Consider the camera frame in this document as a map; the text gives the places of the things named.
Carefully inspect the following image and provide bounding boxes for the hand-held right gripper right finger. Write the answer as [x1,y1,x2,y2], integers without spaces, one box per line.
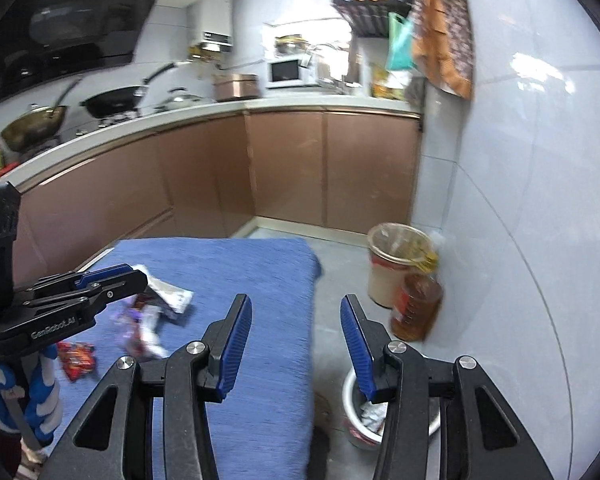
[340,294,556,480]

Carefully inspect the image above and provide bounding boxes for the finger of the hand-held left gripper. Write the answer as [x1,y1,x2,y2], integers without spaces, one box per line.
[24,270,149,312]
[34,263,133,294]

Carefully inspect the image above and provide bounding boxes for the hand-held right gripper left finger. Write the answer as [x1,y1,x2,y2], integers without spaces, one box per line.
[40,293,253,480]

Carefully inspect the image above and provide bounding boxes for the purple snack wrapper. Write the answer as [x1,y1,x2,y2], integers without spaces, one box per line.
[114,305,168,361]

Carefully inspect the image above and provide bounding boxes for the brown and white snack wrapper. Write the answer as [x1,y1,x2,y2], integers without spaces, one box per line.
[130,264,194,328]

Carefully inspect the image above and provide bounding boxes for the white trash bin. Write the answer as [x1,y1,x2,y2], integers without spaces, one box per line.
[342,367,441,448]

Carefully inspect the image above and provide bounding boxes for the beige trash bin with liner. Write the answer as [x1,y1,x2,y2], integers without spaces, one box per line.
[367,222,438,309]

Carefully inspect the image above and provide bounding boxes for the blue cloth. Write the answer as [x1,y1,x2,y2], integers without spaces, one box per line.
[45,237,323,480]

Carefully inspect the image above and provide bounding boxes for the crumpled white tissue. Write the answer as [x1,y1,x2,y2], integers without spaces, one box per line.
[360,400,388,433]

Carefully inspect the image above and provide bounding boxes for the cooking oil bottle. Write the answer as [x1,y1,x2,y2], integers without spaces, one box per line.
[390,255,446,343]

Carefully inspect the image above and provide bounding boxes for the red snack wrapper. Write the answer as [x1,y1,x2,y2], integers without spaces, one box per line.
[57,341,97,382]

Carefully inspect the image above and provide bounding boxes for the brass-coloured wok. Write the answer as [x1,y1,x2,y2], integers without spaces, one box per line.
[0,76,83,153]

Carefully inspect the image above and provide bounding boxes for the gas stove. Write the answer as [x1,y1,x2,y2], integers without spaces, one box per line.
[60,110,146,141]

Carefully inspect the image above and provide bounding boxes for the black frying pan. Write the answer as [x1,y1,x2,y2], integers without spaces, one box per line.
[79,61,178,117]

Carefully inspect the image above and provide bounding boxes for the brown kitchen cabinets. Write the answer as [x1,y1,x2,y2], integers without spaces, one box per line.
[0,110,423,286]

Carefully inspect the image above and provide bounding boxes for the glass pot lid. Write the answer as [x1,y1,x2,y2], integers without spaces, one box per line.
[152,87,216,111]

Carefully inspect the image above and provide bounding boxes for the copper-coloured box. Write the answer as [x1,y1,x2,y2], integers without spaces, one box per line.
[212,73,260,102]

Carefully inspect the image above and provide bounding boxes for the black range hood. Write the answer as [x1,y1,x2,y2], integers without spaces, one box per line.
[0,0,181,108]

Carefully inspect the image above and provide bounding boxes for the yellow food package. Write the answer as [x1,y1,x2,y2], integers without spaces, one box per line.
[370,62,413,99]

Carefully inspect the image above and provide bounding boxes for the white microwave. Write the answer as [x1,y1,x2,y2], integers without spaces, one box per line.
[266,56,317,89]

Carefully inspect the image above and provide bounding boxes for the white water heater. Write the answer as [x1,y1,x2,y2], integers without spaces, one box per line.
[187,0,233,53]

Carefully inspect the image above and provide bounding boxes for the steel pot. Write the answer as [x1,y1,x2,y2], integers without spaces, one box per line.
[274,34,311,57]

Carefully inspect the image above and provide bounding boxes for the green plastic bag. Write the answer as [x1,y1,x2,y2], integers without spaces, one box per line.
[385,11,416,72]

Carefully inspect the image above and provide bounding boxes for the orange patterned cloth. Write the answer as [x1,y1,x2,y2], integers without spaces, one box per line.
[411,0,475,100]

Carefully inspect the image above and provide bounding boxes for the wire dish rack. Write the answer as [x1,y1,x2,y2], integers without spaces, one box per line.
[305,42,361,96]

